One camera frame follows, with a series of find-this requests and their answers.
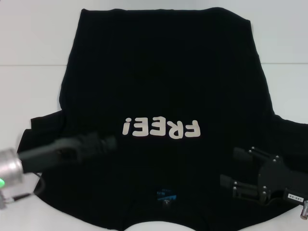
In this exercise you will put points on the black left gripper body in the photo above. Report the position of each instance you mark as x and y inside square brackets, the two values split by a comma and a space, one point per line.
[48, 154]

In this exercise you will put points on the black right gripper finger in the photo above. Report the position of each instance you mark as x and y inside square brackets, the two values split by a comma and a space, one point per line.
[250, 155]
[243, 190]

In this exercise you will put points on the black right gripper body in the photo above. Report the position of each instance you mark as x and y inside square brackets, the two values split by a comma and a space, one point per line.
[279, 178]

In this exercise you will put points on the black shirt with FREE print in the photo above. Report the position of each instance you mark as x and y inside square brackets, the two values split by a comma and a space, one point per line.
[168, 72]

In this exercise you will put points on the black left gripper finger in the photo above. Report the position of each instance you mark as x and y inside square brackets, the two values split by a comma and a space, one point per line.
[103, 146]
[91, 139]

